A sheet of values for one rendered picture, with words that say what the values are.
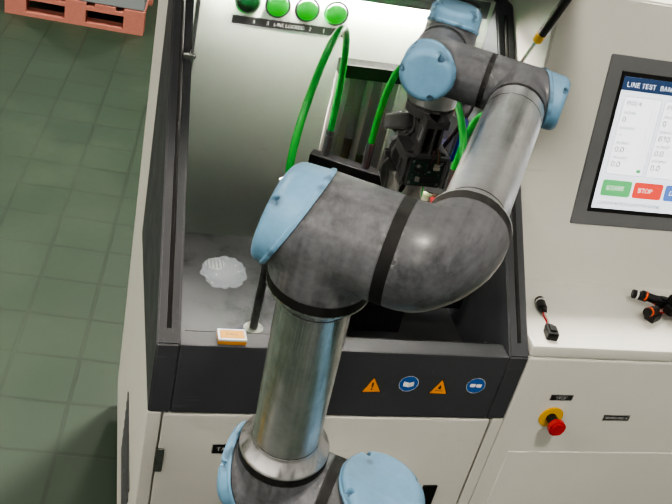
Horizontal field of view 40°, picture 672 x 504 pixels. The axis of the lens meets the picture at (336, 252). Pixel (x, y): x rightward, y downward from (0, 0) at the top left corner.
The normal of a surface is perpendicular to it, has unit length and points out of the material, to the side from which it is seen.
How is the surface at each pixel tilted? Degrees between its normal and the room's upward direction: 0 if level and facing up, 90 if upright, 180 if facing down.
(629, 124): 76
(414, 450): 90
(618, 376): 90
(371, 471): 7
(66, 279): 0
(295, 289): 96
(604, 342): 0
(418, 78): 90
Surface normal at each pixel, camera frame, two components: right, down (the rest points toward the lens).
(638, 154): 0.23, 0.36
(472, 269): 0.62, 0.31
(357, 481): 0.33, -0.77
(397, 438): 0.18, 0.57
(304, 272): -0.39, 0.54
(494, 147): 0.04, -0.77
